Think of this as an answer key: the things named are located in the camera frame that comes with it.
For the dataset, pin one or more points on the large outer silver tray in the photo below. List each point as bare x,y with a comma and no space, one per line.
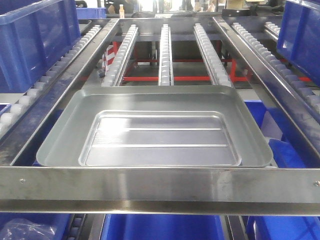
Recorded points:
155,126

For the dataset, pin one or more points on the middle roller track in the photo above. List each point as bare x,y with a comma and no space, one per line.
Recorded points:
165,69

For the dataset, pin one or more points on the left centre roller track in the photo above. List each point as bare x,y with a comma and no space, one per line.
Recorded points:
118,67

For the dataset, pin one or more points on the right centre roller track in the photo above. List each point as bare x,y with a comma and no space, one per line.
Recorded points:
215,69

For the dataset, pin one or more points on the blue bin lower centre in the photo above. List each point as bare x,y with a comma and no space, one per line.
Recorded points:
162,227

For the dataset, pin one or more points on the bottle in background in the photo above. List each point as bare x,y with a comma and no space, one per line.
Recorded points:
121,9

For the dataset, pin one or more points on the blue bin under rack right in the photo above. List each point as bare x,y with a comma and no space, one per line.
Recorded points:
284,154

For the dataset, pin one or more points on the blue bin lower left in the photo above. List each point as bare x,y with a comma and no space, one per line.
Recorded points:
60,220

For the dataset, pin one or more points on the blue bin lower right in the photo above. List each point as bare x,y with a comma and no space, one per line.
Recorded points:
283,228

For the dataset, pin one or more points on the steel front cross bar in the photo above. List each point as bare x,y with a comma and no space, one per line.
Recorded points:
199,191

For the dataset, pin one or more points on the blue bin upper left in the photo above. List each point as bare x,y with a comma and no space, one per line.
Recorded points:
34,35

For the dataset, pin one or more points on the far right roller track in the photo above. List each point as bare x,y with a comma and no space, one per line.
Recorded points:
298,85

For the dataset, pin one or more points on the blue bin upper right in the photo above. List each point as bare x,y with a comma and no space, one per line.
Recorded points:
299,36

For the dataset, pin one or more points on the clear plastic bag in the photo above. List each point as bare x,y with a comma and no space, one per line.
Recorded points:
23,229

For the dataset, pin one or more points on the red white striped post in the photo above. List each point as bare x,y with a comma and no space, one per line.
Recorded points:
108,57

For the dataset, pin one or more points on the red steel frame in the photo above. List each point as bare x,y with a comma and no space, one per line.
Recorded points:
188,65

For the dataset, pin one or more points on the left steel divider rail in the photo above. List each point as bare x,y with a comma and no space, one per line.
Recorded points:
22,139

